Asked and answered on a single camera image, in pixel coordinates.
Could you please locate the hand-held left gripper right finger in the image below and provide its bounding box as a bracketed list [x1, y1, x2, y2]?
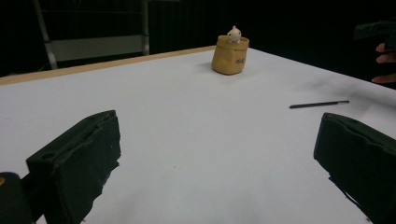
[313, 112, 396, 224]

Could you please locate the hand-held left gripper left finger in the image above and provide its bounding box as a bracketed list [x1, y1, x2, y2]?
[25, 109, 122, 224]

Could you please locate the tan bag-shaped pen holder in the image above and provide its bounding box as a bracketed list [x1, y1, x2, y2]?
[211, 35, 250, 76]

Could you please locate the black pen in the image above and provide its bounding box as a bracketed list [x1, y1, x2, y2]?
[289, 100, 350, 109]

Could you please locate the small cream figurine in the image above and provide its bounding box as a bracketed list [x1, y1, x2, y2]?
[226, 25, 242, 44]

